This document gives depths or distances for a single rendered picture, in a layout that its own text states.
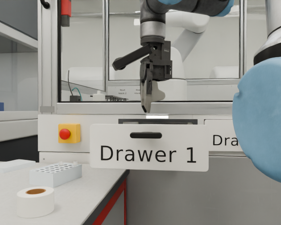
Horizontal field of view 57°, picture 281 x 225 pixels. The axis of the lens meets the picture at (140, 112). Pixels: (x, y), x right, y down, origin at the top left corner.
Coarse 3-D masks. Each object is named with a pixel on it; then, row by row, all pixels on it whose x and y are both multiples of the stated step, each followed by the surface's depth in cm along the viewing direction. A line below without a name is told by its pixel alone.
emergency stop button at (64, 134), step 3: (63, 129) 93; (66, 129) 93; (60, 132) 93; (63, 132) 93; (66, 132) 93; (69, 132) 93; (60, 135) 93; (63, 135) 93; (66, 135) 93; (69, 135) 93; (63, 138) 93; (66, 138) 93
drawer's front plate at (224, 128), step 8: (208, 120) 92; (216, 120) 91; (224, 120) 91; (216, 128) 91; (224, 128) 91; (232, 128) 90; (216, 136) 91; (224, 136) 91; (232, 136) 90; (224, 144) 91
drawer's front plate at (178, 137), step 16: (96, 128) 65; (112, 128) 64; (128, 128) 64; (144, 128) 63; (160, 128) 63; (176, 128) 62; (192, 128) 62; (208, 128) 61; (96, 144) 65; (112, 144) 64; (128, 144) 64; (144, 144) 63; (160, 144) 63; (176, 144) 62; (192, 144) 62; (208, 144) 61; (96, 160) 65; (112, 160) 64; (144, 160) 63; (176, 160) 62; (208, 160) 61
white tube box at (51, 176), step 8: (40, 168) 74; (48, 168) 75; (56, 168) 75; (64, 168) 75; (72, 168) 75; (80, 168) 78; (32, 176) 71; (40, 176) 69; (48, 176) 68; (56, 176) 69; (64, 176) 72; (72, 176) 75; (80, 176) 78; (32, 184) 71; (40, 184) 69; (48, 184) 68; (56, 184) 69
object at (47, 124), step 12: (48, 120) 102; (60, 120) 101; (72, 120) 100; (84, 120) 100; (96, 120) 99; (108, 120) 98; (120, 120) 98; (132, 120) 97; (144, 120) 96; (156, 120) 96; (168, 120) 95; (180, 120) 95; (192, 120) 94; (204, 120) 93; (48, 132) 102; (84, 132) 100; (48, 144) 102; (60, 144) 101; (72, 144) 100; (84, 144) 100
